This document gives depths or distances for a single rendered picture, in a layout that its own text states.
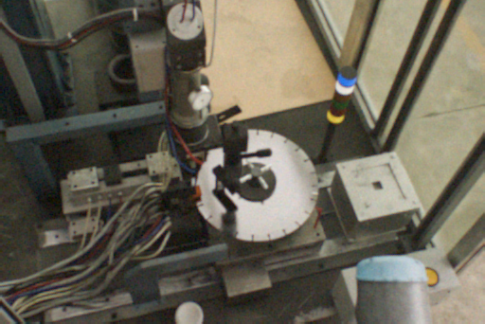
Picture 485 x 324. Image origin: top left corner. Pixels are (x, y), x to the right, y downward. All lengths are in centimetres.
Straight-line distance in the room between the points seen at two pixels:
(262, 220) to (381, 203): 34
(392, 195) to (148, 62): 81
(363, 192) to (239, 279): 41
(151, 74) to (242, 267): 64
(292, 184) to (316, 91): 53
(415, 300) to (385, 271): 6
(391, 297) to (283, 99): 108
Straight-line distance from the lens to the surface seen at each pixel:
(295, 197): 150
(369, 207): 158
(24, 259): 171
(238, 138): 122
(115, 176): 161
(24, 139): 153
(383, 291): 97
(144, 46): 108
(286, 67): 201
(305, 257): 164
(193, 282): 159
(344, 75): 148
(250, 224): 145
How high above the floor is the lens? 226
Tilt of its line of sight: 57 degrees down
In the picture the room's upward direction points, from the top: 5 degrees clockwise
